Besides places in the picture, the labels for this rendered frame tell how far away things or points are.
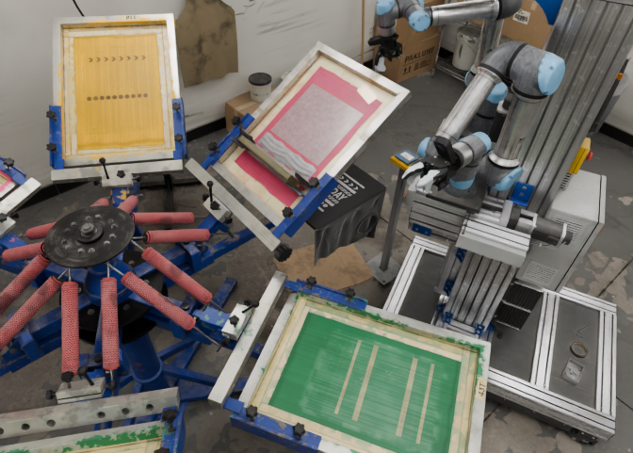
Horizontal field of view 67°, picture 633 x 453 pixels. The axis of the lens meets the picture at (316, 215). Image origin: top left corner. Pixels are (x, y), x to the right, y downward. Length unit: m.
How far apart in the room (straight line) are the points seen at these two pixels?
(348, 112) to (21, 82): 2.34
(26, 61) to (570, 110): 3.14
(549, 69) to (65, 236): 1.69
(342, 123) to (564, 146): 0.89
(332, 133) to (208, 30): 2.18
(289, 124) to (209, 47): 2.01
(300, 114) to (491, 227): 0.97
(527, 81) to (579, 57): 0.27
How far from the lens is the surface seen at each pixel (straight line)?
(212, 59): 4.19
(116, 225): 1.85
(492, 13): 2.19
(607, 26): 1.90
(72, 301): 1.79
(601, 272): 3.93
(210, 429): 2.78
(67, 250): 1.83
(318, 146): 2.11
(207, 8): 4.03
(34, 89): 3.80
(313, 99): 2.27
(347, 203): 2.37
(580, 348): 3.15
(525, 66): 1.71
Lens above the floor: 2.56
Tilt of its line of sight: 44 degrees down
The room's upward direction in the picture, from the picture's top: 3 degrees clockwise
